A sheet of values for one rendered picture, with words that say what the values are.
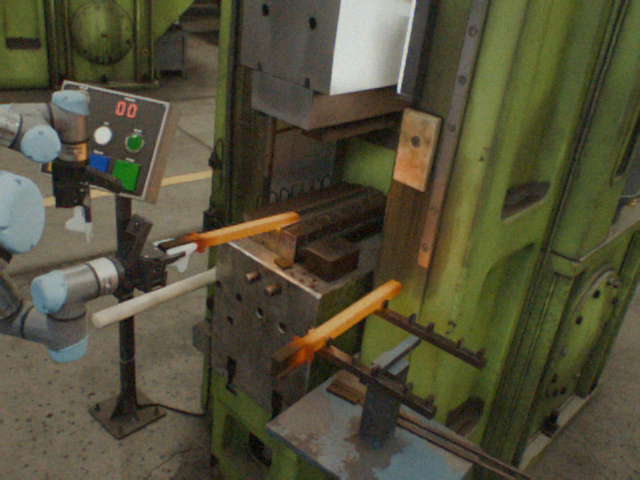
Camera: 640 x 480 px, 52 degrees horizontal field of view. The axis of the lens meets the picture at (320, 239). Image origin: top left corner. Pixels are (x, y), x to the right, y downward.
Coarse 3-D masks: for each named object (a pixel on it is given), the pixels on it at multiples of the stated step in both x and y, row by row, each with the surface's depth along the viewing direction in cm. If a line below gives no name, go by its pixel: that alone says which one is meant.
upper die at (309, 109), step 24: (264, 72) 157; (264, 96) 158; (288, 96) 153; (312, 96) 148; (336, 96) 154; (360, 96) 161; (384, 96) 168; (288, 120) 155; (312, 120) 151; (336, 120) 158
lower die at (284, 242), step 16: (320, 192) 194; (336, 192) 193; (352, 192) 192; (256, 208) 179; (272, 208) 180; (288, 208) 179; (304, 208) 178; (336, 208) 181; (352, 208) 184; (368, 208) 185; (384, 208) 190; (288, 224) 168; (304, 224) 171; (320, 224) 172; (336, 224) 175; (256, 240) 175; (272, 240) 171; (288, 240) 166; (304, 240) 167; (288, 256) 168
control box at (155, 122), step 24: (96, 96) 186; (120, 96) 184; (96, 120) 185; (120, 120) 184; (144, 120) 182; (168, 120) 183; (96, 144) 184; (120, 144) 183; (144, 144) 181; (168, 144) 186; (144, 168) 181; (144, 192) 180
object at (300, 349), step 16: (384, 288) 151; (400, 288) 154; (368, 304) 144; (336, 320) 137; (352, 320) 139; (304, 336) 131; (320, 336) 132; (288, 352) 124; (304, 352) 128; (272, 368) 123; (288, 368) 126
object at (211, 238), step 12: (276, 216) 168; (288, 216) 170; (228, 228) 157; (240, 228) 158; (252, 228) 160; (264, 228) 163; (276, 228) 166; (180, 240) 146; (192, 240) 147; (204, 240) 148; (216, 240) 152; (228, 240) 155
